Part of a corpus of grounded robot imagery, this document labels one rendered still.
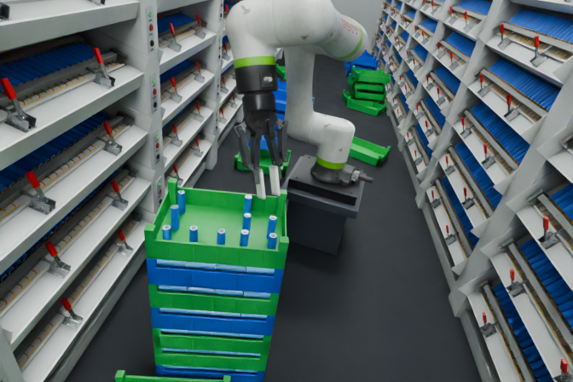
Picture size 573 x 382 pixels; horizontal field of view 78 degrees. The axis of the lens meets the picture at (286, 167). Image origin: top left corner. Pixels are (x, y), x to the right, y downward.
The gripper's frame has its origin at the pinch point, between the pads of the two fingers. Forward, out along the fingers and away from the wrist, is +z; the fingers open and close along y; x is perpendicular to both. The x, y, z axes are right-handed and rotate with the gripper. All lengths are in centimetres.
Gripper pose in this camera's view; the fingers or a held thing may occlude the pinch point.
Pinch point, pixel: (267, 182)
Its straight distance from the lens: 82.8
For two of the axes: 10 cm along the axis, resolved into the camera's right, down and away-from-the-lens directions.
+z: 1.0, 9.8, 1.6
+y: 8.5, -1.6, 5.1
